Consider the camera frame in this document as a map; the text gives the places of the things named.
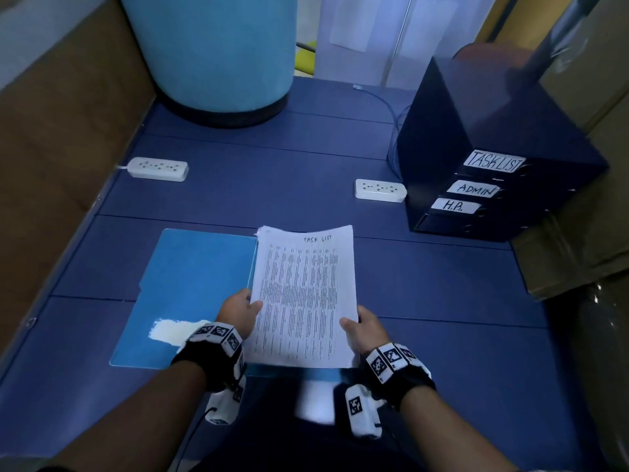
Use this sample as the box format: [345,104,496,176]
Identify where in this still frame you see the teal cylindrical barrel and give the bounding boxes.
[118,0,299,128]

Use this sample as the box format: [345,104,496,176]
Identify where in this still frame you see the person's left hand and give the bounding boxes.
[216,288,265,340]

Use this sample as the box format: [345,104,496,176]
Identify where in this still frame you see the person's dark trousers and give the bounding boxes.
[191,418,434,472]

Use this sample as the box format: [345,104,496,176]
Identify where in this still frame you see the person's left forearm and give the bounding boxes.
[54,363,208,472]

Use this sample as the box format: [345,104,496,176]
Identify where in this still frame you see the white power strip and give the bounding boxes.
[354,178,408,203]
[126,156,190,183]

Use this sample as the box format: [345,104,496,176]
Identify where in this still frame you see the brown cardboard box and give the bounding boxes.
[511,0,629,301]

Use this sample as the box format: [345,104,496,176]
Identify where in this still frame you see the person's right hand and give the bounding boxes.
[339,304,392,357]

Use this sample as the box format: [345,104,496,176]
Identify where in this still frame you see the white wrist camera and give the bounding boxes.
[344,383,387,439]
[204,378,247,427]

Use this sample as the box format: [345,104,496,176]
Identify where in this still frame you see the white partition panel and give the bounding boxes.
[313,0,497,91]

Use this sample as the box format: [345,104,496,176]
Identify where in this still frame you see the brown round seat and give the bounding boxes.
[480,44,537,63]

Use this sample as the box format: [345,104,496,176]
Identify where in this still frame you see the yellow plastic item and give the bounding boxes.
[295,46,318,77]

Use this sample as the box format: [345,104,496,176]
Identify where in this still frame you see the thin power cable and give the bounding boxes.
[352,85,409,181]

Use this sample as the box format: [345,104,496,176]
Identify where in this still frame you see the black camera cable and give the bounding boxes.
[177,412,212,472]

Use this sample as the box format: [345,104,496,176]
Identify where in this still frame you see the black marker wristband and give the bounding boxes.
[356,341,436,409]
[172,321,247,392]

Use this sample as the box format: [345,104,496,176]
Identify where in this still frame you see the neat stack of printed papers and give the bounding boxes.
[244,225,359,370]

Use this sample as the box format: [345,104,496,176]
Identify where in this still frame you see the person's right forearm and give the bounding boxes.
[398,386,517,472]

